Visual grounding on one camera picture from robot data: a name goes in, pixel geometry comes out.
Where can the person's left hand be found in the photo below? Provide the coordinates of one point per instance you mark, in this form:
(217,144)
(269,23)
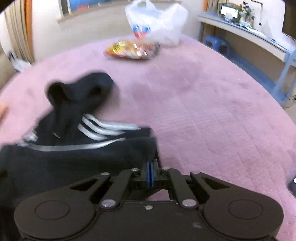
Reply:
(3,111)

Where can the pink bed cover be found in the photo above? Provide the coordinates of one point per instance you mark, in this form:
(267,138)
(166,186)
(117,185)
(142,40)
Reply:
(208,114)

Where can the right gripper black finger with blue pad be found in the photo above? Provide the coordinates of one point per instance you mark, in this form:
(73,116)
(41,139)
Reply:
(146,174)
(155,167)

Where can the blue plastic stool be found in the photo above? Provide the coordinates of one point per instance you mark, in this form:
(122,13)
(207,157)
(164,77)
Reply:
(218,44)

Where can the red yellow snack bag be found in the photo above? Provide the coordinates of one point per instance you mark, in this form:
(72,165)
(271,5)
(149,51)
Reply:
(135,50)

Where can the white plastic bag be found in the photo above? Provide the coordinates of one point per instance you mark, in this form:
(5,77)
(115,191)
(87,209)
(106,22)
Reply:
(151,24)

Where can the small picture frame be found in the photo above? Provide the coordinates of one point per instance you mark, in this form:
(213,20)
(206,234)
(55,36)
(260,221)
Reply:
(229,12)

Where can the beige curtain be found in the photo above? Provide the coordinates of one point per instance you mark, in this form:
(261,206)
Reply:
(18,17)

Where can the white wall shelf desk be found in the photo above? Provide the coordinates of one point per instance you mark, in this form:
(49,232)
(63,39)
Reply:
(269,63)

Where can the black hoodie white stripes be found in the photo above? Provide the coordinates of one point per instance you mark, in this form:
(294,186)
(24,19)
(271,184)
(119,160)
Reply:
(70,144)

